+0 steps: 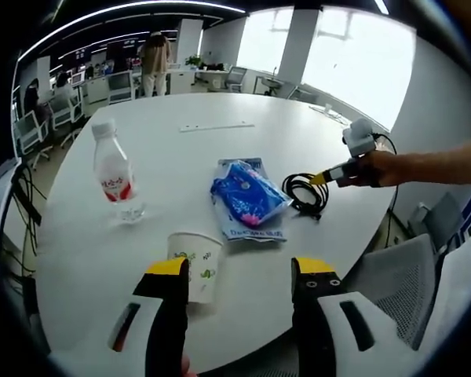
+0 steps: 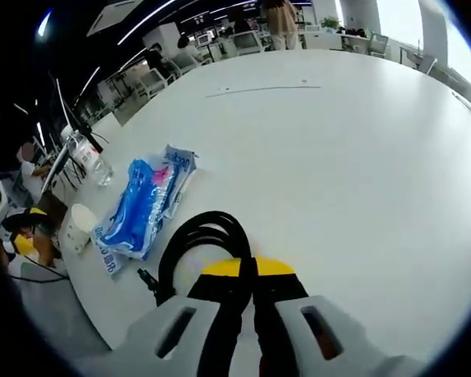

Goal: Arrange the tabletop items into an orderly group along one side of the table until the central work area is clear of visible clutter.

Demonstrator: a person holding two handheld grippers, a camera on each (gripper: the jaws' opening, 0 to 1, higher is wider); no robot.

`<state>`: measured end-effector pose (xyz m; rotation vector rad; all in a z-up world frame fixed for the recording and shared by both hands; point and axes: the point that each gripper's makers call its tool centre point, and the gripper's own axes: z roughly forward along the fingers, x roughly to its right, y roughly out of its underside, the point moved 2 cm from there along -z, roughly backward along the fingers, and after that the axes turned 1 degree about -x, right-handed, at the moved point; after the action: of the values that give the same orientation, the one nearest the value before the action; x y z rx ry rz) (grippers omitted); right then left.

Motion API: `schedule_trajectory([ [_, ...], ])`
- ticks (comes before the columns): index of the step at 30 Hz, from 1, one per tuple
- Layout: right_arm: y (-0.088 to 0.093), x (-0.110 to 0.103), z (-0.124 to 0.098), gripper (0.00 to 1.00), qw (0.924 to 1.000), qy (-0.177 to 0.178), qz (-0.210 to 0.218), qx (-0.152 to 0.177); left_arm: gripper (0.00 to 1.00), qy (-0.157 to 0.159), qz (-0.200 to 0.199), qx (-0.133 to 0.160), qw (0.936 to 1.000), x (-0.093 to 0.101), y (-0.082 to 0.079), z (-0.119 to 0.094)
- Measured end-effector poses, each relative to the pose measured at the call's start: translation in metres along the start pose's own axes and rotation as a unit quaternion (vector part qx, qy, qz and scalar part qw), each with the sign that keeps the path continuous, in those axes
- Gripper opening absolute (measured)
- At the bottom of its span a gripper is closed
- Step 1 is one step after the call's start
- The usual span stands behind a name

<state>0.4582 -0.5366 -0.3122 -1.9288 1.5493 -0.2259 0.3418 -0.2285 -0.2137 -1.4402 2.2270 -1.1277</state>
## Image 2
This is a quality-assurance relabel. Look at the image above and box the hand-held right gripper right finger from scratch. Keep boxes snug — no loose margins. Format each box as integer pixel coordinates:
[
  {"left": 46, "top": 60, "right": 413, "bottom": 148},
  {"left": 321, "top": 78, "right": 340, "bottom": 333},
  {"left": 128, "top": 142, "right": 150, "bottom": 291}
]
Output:
[{"left": 254, "top": 254, "right": 382, "bottom": 377}]

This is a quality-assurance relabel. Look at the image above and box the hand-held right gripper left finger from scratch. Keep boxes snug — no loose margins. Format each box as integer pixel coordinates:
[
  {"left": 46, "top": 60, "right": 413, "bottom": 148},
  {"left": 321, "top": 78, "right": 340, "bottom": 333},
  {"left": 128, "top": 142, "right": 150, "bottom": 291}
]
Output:
[{"left": 113, "top": 257, "right": 257, "bottom": 377}]

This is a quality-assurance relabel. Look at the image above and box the white paper cup item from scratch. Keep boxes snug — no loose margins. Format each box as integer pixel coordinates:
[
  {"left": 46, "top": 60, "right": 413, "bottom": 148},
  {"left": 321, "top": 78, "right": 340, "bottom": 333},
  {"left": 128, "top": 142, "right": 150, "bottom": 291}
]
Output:
[{"left": 60, "top": 203, "right": 100, "bottom": 255}]

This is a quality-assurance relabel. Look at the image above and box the black cable item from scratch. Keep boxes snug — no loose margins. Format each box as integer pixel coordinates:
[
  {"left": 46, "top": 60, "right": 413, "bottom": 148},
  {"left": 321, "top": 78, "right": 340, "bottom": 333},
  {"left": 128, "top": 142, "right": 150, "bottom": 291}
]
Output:
[{"left": 136, "top": 210, "right": 257, "bottom": 308}]

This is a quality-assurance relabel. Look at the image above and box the white wet wipes pack item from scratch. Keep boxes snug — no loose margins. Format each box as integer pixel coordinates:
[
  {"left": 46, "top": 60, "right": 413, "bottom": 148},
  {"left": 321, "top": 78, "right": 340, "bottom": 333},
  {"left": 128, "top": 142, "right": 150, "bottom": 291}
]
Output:
[{"left": 91, "top": 143, "right": 200, "bottom": 276}]

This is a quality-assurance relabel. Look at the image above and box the clear water bottle item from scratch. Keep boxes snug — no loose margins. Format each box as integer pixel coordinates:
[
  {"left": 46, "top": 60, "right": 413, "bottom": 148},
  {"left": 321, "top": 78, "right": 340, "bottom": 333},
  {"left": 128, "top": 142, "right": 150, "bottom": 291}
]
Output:
[{"left": 60, "top": 125, "right": 115, "bottom": 188}]

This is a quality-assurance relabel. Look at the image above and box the blue tissue pack item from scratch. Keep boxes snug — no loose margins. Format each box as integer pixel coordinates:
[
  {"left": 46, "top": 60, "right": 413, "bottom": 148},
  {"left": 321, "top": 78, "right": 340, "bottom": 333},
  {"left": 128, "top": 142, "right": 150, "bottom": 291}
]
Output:
[{"left": 100, "top": 156, "right": 190, "bottom": 261}]

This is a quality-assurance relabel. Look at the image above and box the white table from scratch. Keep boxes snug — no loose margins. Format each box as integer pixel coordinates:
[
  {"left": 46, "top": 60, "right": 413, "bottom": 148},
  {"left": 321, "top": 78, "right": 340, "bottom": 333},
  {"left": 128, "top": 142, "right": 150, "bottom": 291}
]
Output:
[{"left": 58, "top": 49, "right": 471, "bottom": 367}]

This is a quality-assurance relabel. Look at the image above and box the white office chair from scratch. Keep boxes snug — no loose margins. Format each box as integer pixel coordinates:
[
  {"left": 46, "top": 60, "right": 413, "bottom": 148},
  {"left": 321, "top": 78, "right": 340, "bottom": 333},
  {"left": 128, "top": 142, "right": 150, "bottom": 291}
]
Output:
[
  {"left": 230, "top": 30, "right": 263, "bottom": 57},
  {"left": 138, "top": 69, "right": 170, "bottom": 100}
]

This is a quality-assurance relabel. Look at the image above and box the white table socket panel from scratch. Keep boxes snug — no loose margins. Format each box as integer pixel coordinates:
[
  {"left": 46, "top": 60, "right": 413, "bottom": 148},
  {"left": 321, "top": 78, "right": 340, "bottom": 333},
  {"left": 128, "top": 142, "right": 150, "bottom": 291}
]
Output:
[{"left": 205, "top": 83, "right": 323, "bottom": 99}]

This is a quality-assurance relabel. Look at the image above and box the grey mesh office chair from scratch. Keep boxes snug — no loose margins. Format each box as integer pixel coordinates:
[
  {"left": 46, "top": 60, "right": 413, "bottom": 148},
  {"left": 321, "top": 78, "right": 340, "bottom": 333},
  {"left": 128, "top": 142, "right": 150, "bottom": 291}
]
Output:
[{"left": 370, "top": 32, "right": 390, "bottom": 59}]

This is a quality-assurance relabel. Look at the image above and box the green potted plant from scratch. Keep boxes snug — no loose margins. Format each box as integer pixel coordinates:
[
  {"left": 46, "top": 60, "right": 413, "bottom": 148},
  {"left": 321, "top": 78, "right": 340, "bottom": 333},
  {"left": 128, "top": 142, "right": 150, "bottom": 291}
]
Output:
[{"left": 320, "top": 15, "right": 343, "bottom": 33}]

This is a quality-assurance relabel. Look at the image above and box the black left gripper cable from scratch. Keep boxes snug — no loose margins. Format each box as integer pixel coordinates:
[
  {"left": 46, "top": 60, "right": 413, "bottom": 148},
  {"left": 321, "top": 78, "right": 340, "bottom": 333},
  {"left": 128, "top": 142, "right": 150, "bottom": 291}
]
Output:
[{"left": 7, "top": 251, "right": 70, "bottom": 283}]

